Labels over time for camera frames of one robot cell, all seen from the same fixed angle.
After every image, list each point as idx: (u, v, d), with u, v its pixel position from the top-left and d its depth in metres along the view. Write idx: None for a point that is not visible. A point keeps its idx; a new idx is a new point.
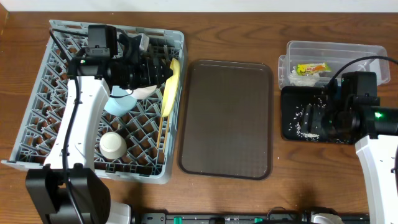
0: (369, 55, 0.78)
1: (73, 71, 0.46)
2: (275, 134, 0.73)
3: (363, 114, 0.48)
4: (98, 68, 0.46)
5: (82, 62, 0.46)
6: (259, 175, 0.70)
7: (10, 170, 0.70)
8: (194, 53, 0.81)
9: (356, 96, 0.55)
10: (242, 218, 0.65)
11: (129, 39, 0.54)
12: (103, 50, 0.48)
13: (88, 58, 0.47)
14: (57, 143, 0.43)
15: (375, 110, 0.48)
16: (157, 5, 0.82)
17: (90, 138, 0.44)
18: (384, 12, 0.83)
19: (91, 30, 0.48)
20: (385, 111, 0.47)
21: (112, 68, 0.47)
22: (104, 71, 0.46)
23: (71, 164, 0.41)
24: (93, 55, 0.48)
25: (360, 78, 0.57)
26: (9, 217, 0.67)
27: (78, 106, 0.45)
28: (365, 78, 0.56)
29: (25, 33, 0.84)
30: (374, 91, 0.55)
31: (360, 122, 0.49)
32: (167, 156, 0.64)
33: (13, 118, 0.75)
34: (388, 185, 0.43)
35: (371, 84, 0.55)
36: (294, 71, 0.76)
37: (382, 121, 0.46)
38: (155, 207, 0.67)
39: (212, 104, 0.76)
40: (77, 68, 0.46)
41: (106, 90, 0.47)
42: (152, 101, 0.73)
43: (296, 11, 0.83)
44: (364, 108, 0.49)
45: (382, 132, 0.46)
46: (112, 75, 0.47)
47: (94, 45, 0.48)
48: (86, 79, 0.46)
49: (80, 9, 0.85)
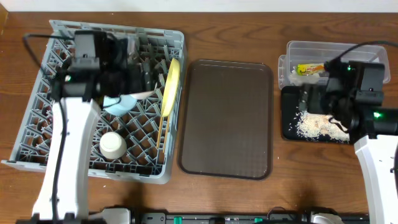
0: (369, 55, 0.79)
1: (61, 84, 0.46)
2: (275, 133, 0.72)
3: (362, 113, 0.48)
4: (86, 84, 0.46)
5: (68, 79, 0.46)
6: (259, 175, 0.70)
7: (10, 170, 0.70)
8: (194, 53, 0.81)
9: (360, 92, 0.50)
10: (242, 218, 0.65)
11: (115, 41, 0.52)
12: (91, 60, 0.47)
13: (74, 73, 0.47)
14: (45, 186, 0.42)
15: (374, 110, 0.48)
16: (157, 5, 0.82)
17: (81, 178, 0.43)
18: (384, 12, 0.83)
19: (79, 38, 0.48)
20: (385, 111, 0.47)
21: (101, 82, 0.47)
22: (92, 87, 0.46)
23: (61, 211, 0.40)
24: (80, 66, 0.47)
25: (367, 71, 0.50)
26: (9, 217, 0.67)
27: (65, 144, 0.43)
28: (374, 71, 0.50)
29: (25, 33, 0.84)
30: (379, 85, 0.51)
31: (360, 122, 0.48)
32: (167, 156, 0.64)
33: (13, 119, 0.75)
34: (388, 185, 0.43)
35: (376, 76, 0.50)
36: (293, 72, 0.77)
37: (380, 121, 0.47)
38: (155, 207, 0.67)
39: (212, 104, 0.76)
40: (63, 85, 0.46)
41: (94, 113, 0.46)
42: (152, 101, 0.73)
43: (296, 11, 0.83)
44: (363, 107, 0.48)
45: (381, 132, 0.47)
46: (101, 91, 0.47)
47: (83, 55, 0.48)
48: (73, 100, 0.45)
49: (80, 10, 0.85)
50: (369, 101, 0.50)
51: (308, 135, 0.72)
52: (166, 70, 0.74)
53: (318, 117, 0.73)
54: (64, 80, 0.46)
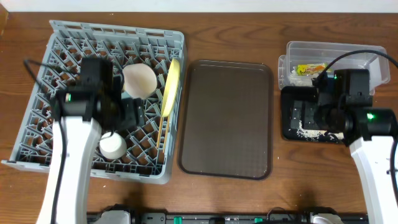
0: (369, 55, 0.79)
1: (61, 102, 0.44)
2: (275, 133, 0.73)
3: (356, 116, 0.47)
4: (85, 104, 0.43)
5: (67, 98, 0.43)
6: (259, 176, 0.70)
7: (10, 170, 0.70)
8: (194, 53, 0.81)
9: (348, 96, 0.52)
10: (242, 218, 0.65)
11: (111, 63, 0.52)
12: (96, 82, 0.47)
13: (73, 91, 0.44)
14: (45, 206, 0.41)
15: (367, 111, 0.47)
16: (157, 5, 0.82)
17: (80, 199, 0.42)
18: (384, 12, 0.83)
19: (87, 62, 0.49)
20: (379, 112, 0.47)
21: (101, 101, 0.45)
22: (93, 105, 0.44)
23: None
24: (82, 88, 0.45)
25: (353, 76, 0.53)
26: (9, 217, 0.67)
27: (65, 160, 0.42)
28: (359, 75, 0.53)
29: (25, 33, 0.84)
30: (367, 88, 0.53)
31: (353, 124, 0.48)
32: (167, 157, 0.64)
33: (13, 119, 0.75)
34: (385, 182, 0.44)
35: (361, 79, 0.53)
36: (294, 71, 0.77)
37: (374, 122, 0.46)
38: (155, 207, 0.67)
39: (212, 104, 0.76)
40: (60, 106, 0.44)
41: (96, 133, 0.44)
42: (152, 101, 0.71)
43: (296, 11, 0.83)
44: (357, 110, 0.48)
45: (375, 132, 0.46)
46: (101, 109, 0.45)
47: (86, 78, 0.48)
48: (71, 120, 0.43)
49: (80, 10, 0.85)
50: (360, 103, 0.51)
51: (308, 135, 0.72)
52: (166, 70, 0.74)
53: None
54: (63, 99, 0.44)
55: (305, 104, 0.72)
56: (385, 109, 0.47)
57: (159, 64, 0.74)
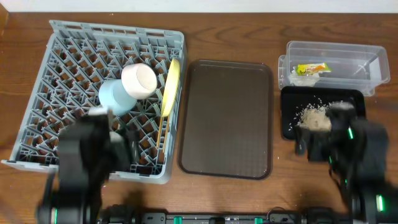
0: (369, 55, 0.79)
1: (47, 218, 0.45)
2: (275, 133, 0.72)
3: (363, 200, 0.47)
4: (74, 214, 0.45)
5: (53, 210, 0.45)
6: (259, 176, 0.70)
7: (10, 170, 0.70)
8: (194, 53, 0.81)
9: (361, 168, 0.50)
10: (242, 218, 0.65)
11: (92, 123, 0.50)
12: (81, 176, 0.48)
13: (61, 191, 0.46)
14: None
15: (379, 208, 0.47)
16: (157, 5, 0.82)
17: None
18: (384, 12, 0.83)
19: (63, 142, 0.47)
20: (387, 206, 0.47)
21: (91, 210, 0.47)
22: (83, 217, 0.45)
23: None
24: (69, 183, 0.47)
25: (371, 141, 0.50)
26: (9, 217, 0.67)
27: None
28: (377, 142, 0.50)
29: (25, 34, 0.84)
30: (383, 155, 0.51)
31: (360, 209, 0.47)
32: (167, 156, 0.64)
33: (13, 119, 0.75)
34: None
35: (376, 147, 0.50)
36: (294, 71, 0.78)
37: (384, 218, 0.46)
38: (155, 207, 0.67)
39: (212, 105, 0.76)
40: (51, 203, 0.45)
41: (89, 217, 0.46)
42: (152, 101, 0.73)
43: (296, 11, 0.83)
44: (367, 191, 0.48)
45: (385, 216, 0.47)
46: (91, 218, 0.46)
47: (69, 177, 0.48)
48: (63, 215, 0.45)
49: (80, 10, 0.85)
50: (372, 175, 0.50)
51: None
52: (166, 70, 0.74)
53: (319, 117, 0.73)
54: (51, 206, 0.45)
55: (314, 139, 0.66)
56: (395, 191, 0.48)
57: (159, 64, 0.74)
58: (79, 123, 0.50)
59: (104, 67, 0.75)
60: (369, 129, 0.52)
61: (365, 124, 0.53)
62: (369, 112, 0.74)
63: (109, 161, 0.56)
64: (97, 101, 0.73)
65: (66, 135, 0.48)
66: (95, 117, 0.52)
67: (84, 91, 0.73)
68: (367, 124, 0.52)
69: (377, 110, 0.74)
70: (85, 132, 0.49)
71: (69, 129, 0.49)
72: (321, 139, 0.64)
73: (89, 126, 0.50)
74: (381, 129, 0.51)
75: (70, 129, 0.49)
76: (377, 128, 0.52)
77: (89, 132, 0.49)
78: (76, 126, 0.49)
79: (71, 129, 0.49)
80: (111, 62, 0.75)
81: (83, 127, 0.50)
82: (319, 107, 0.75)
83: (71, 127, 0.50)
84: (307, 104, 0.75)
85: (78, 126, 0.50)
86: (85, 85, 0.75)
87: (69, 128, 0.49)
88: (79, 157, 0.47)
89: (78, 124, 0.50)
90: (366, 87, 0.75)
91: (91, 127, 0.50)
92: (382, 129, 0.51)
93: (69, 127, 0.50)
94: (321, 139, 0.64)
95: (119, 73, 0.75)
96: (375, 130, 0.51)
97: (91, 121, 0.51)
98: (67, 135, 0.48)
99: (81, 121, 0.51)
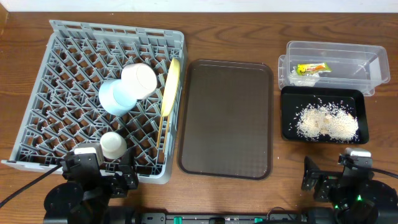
0: (369, 55, 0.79)
1: None
2: (275, 134, 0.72)
3: None
4: None
5: None
6: (259, 176, 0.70)
7: (10, 170, 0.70)
8: (194, 53, 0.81)
9: None
10: (242, 218, 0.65)
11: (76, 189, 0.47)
12: None
13: None
14: None
15: None
16: (157, 5, 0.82)
17: None
18: (384, 12, 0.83)
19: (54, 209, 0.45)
20: None
21: None
22: None
23: None
24: None
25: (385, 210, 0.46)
26: (9, 217, 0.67)
27: None
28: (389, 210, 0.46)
29: (25, 33, 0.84)
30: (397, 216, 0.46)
31: None
32: (167, 156, 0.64)
33: (13, 119, 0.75)
34: None
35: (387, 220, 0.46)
36: (294, 71, 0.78)
37: None
38: (155, 207, 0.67)
39: (212, 104, 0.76)
40: None
41: None
42: (152, 101, 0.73)
43: (296, 11, 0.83)
44: None
45: None
46: None
47: None
48: None
49: (80, 10, 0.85)
50: None
51: (308, 135, 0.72)
52: (166, 70, 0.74)
53: (318, 117, 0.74)
54: None
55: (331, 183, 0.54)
56: None
57: (159, 64, 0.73)
58: (63, 190, 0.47)
59: (104, 67, 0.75)
60: (371, 188, 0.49)
61: (374, 191, 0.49)
62: (368, 112, 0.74)
63: (104, 201, 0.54)
64: (97, 102, 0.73)
65: (51, 210, 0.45)
66: (79, 188, 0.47)
67: (84, 91, 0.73)
68: (379, 194, 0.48)
69: (377, 110, 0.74)
70: (73, 200, 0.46)
71: (53, 200, 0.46)
72: (330, 180, 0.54)
73: (74, 196, 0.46)
74: (389, 193, 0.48)
75: (53, 201, 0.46)
76: (385, 193, 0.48)
77: (74, 206, 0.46)
78: (61, 197, 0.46)
79: (55, 201, 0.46)
80: (110, 62, 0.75)
81: (68, 198, 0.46)
82: (319, 107, 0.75)
83: (53, 197, 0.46)
84: (307, 104, 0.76)
85: (60, 199, 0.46)
86: (85, 85, 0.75)
87: (52, 202, 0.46)
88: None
89: (61, 194, 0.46)
90: (366, 87, 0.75)
91: (76, 198, 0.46)
92: (368, 159, 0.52)
93: (51, 198, 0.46)
94: (329, 182, 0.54)
95: (119, 73, 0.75)
96: (362, 158, 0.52)
97: (74, 191, 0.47)
98: (53, 206, 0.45)
99: (64, 190, 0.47)
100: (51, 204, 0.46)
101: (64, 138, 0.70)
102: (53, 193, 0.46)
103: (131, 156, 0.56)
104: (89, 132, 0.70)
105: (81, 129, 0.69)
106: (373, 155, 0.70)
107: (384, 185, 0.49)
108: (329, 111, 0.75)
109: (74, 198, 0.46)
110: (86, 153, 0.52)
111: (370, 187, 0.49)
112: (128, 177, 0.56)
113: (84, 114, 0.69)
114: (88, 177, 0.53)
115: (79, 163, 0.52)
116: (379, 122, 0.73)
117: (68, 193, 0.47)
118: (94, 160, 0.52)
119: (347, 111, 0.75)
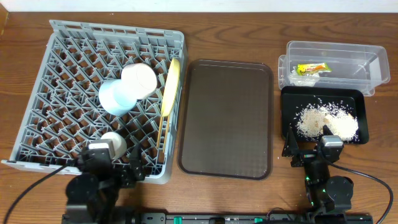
0: (369, 55, 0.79)
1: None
2: (275, 134, 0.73)
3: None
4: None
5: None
6: (259, 175, 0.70)
7: (10, 170, 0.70)
8: (194, 53, 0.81)
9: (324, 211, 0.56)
10: (242, 218, 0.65)
11: (92, 178, 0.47)
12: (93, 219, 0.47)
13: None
14: None
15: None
16: (157, 5, 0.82)
17: None
18: (384, 12, 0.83)
19: (73, 196, 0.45)
20: None
21: None
22: None
23: None
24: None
25: (339, 201, 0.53)
26: (9, 218, 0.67)
27: None
28: (342, 200, 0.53)
29: (25, 33, 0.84)
30: (350, 205, 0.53)
31: None
32: (167, 156, 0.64)
33: (13, 119, 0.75)
34: None
35: (342, 210, 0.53)
36: (294, 71, 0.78)
37: None
38: (155, 207, 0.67)
39: (212, 104, 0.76)
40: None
41: None
42: (152, 101, 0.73)
43: (296, 11, 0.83)
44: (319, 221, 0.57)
45: None
46: None
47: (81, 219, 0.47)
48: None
49: (80, 10, 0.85)
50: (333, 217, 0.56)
51: (308, 135, 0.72)
52: (166, 70, 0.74)
53: (318, 117, 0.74)
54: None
55: (306, 160, 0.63)
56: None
57: (159, 64, 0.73)
58: (81, 180, 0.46)
59: (104, 67, 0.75)
60: (335, 184, 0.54)
61: (336, 188, 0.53)
62: (368, 112, 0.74)
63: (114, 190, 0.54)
64: (97, 101, 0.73)
65: (71, 198, 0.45)
66: (96, 178, 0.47)
67: (84, 91, 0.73)
68: (339, 190, 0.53)
69: (377, 110, 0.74)
70: (90, 188, 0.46)
71: (73, 188, 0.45)
72: (306, 158, 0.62)
73: (92, 186, 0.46)
74: (348, 189, 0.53)
75: (74, 189, 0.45)
76: (346, 188, 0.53)
77: (92, 195, 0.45)
78: (79, 186, 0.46)
79: (75, 189, 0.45)
80: (110, 62, 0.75)
81: (86, 188, 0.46)
82: (319, 107, 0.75)
83: (73, 186, 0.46)
84: (307, 104, 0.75)
85: (79, 188, 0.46)
86: (85, 85, 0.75)
87: (72, 191, 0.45)
88: (87, 215, 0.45)
89: (79, 183, 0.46)
90: (366, 87, 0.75)
91: (94, 188, 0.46)
92: (339, 148, 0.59)
93: (70, 187, 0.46)
94: (305, 159, 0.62)
95: (119, 73, 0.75)
96: (334, 147, 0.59)
97: (92, 180, 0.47)
98: (73, 194, 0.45)
99: (82, 178, 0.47)
100: (71, 191, 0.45)
101: (64, 137, 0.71)
102: (73, 182, 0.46)
103: (139, 155, 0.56)
104: (89, 132, 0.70)
105: (81, 129, 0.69)
106: (373, 156, 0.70)
107: (346, 181, 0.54)
108: (329, 111, 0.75)
109: (92, 187, 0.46)
110: (99, 148, 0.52)
111: (334, 184, 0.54)
112: (137, 169, 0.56)
113: (84, 114, 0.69)
114: (101, 172, 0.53)
115: (92, 157, 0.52)
116: (378, 122, 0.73)
117: (86, 181, 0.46)
118: (107, 155, 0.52)
119: (347, 111, 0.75)
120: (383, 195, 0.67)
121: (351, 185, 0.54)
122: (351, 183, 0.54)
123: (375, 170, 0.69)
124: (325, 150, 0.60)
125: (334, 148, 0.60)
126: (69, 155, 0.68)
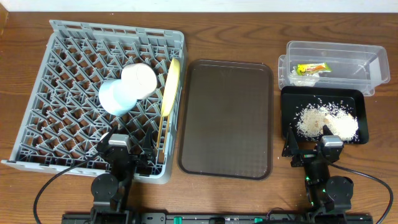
0: (369, 55, 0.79)
1: None
2: (275, 134, 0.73)
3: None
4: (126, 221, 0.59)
5: None
6: (259, 175, 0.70)
7: (10, 170, 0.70)
8: (194, 53, 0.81)
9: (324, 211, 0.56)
10: (242, 218, 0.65)
11: (112, 178, 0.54)
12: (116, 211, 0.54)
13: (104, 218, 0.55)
14: None
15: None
16: (157, 5, 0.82)
17: None
18: (384, 12, 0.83)
19: (97, 195, 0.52)
20: None
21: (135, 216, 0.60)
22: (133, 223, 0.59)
23: None
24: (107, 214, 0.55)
25: (337, 200, 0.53)
26: (8, 218, 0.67)
27: None
28: (342, 200, 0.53)
29: (25, 34, 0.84)
30: (350, 205, 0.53)
31: None
32: (167, 156, 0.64)
33: (13, 119, 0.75)
34: None
35: (342, 210, 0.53)
36: (294, 71, 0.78)
37: None
38: (155, 207, 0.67)
39: (212, 104, 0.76)
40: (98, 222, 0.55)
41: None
42: (152, 101, 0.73)
43: (295, 11, 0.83)
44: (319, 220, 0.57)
45: None
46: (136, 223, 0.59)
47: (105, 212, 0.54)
48: None
49: (80, 10, 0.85)
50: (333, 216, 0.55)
51: (308, 135, 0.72)
52: (166, 70, 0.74)
53: (318, 117, 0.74)
54: None
55: (306, 162, 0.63)
56: None
57: (159, 64, 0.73)
58: (102, 180, 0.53)
59: (104, 67, 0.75)
60: (334, 185, 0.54)
61: (336, 188, 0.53)
62: (368, 112, 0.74)
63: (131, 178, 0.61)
64: (97, 101, 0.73)
65: (97, 197, 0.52)
66: (115, 178, 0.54)
67: (84, 91, 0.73)
68: (339, 190, 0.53)
69: (377, 110, 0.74)
70: (111, 188, 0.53)
71: (97, 188, 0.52)
72: (306, 159, 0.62)
73: (112, 186, 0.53)
74: (347, 189, 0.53)
75: (98, 189, 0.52)
76: (346, 188, 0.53)
77: (114, 193, 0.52)
78: (102, 186, 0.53)
79: (99, 189, 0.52)
80: (110, 62, 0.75)
81: (108, 188, 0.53)
82: (319, 107, 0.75)
83: (97, 186, 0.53)
84: (307, 104, 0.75)
85: (102, 188, 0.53)
86: (85, 85, 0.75)
87: (96, 191, 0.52)
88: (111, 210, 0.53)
89: (102, 184, 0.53)
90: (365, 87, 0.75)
91: (115, 188, 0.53)
92: (339, 148, 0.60)
93: (95, 187, 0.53)
94: (305, 160, 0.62)
95: (119, 73, 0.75)
96: (334, 147, 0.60)
97: (112, 181, 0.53)
98: (98, 194, 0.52)
99: (104, 179, 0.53)
100: (96, 192, 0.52)
101: (64, 137, 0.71)
102: (96, 183, 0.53)
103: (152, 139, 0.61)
104: (89, 132, 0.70)
105: (81, 129, 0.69)
106: (373, 156, 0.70)
107: (346, 181, 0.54)
108: (329, 111, 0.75)
109: (113, 187, 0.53)
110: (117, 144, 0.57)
111: (334, 184, 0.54)
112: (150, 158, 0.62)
113: (84, 114, 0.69)
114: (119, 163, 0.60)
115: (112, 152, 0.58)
116: (378, 122, 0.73)
117: (107, 181, 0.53)
118: (124, 150, 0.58)
119: (347, 111, 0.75)
120: (383, 195, 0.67)
121: (351, 185, 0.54)
122: (351, 184, 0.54)
123: (375, 170, 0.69)
124: (325, 150, 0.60)
125: (335, 148, 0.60)
126: (69, 155, 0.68)
